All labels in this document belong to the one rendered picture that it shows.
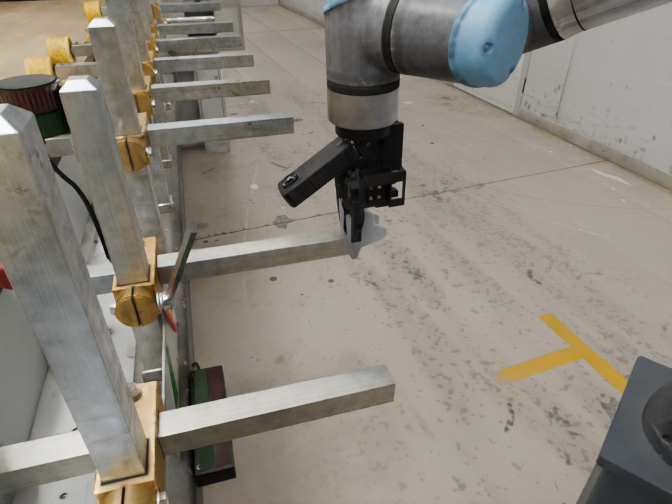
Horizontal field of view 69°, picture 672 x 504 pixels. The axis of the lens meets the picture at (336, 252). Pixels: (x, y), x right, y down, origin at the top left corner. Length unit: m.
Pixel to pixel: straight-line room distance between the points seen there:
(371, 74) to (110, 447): 0.45
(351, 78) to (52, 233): 0.38
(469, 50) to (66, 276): 0.40
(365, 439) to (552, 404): 0.60
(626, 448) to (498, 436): 0.75
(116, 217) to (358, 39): 0.33
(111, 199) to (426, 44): 0.37
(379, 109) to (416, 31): 0.11
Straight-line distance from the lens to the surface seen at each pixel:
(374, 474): 1.46
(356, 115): 0.61
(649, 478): 0.87
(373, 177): 0.66
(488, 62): 0.53
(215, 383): 0.74
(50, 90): 0.57
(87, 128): 0.57
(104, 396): 0.42
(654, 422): 0.90
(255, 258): 0.70
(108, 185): 0.59
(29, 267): 0.35
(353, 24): 0.58
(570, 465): 1.61
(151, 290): 0.65
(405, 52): 0.55
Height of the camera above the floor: 1.24
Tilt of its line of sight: 34 degrees down
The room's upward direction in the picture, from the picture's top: straight up
